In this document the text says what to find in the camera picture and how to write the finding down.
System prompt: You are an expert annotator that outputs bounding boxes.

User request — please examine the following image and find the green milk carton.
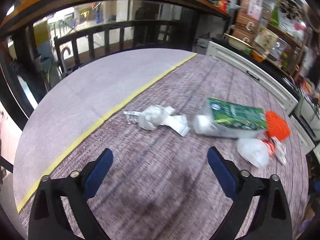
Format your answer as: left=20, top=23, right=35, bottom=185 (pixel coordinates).
left=193, top=98, right=267, bottom=139

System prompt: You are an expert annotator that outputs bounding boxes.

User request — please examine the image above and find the white plastic bag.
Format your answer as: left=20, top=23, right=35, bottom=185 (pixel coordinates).
left=236, top=138, right=270, bottom=168

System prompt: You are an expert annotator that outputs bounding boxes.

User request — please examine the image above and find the white paper trash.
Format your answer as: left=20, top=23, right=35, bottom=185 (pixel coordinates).
left=123, top=105, right=190, bottom=137

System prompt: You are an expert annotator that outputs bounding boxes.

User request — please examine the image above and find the white left desk drawer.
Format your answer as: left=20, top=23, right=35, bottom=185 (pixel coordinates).
left=206, top=41, right=298, bottom=114

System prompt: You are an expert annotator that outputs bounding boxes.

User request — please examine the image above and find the beige bowl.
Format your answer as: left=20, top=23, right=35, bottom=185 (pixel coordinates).
left=223, top=33, right=252, bottom=51

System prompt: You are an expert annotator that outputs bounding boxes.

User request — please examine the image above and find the red patterned wrapper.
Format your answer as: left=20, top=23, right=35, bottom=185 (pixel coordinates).
left=263, top=137, right=287, bottom=165

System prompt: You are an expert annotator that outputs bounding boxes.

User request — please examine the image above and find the black wooden railing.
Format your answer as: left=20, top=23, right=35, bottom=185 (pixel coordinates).
left=54, top=20, right=191, bottom=77

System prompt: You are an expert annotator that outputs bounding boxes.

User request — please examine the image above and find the red tin can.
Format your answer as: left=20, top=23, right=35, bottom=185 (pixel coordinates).
left=217, top=0, right=229, bottom=12

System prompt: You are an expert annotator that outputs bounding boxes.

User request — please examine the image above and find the purple woven tablecloth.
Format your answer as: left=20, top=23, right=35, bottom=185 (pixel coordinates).
left=13, top=49, right=308, bottom=239

